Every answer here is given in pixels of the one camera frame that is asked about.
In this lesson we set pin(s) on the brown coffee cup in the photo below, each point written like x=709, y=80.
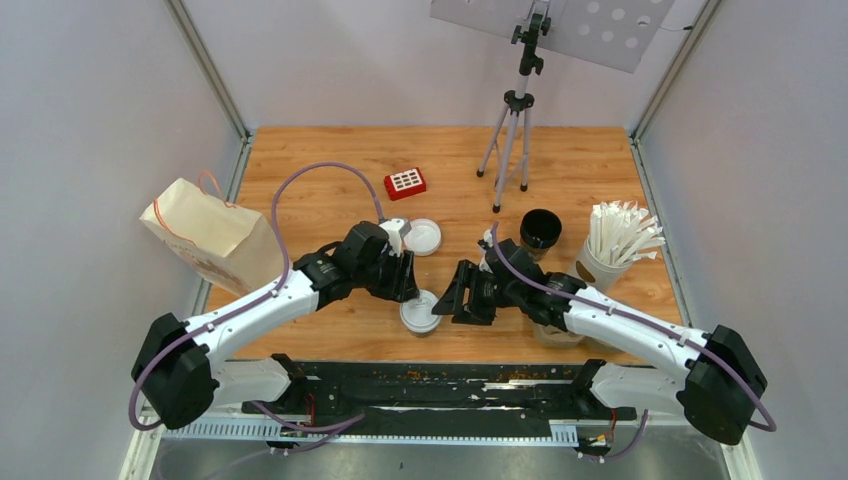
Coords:
x=422, y=333

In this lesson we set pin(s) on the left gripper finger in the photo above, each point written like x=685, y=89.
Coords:
x=396, y=294
x=407, y=288

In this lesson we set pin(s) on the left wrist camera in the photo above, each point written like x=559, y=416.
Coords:
x=396, y=228

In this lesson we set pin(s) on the red white block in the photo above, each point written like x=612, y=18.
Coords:
x=405, y=184

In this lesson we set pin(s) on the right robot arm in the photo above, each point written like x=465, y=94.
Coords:
x=711, y=379

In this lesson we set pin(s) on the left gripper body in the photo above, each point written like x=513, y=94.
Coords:
x=390, y=271

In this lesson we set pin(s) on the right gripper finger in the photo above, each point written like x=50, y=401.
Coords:
x=480, y=311
x=458, y=286

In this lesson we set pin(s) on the paper cup of straws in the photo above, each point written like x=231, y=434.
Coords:
x=620, y=235

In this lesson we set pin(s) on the white perforated board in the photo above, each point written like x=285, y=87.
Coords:
x=611, y=33

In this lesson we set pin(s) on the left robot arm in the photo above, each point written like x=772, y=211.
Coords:
x=185, y=367

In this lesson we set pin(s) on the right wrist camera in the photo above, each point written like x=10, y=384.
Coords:
x=489, y=257

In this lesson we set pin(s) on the white plastic cup lid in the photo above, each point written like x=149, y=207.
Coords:
x=416, y=314

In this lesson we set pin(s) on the cardboard cup carrier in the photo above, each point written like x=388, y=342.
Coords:
x=551, y=336

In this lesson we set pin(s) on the brown paper bag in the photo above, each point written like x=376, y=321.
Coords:
x=228, y=245

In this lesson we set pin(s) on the tripod stand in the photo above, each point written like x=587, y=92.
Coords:
x=518, y=104

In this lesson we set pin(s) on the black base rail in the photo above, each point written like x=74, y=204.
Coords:
x=420, y=403

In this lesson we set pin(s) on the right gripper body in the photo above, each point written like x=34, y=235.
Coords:
x=484, y=286

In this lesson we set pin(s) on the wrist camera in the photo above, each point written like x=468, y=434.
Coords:
x=396, y=228
x=489, y=257

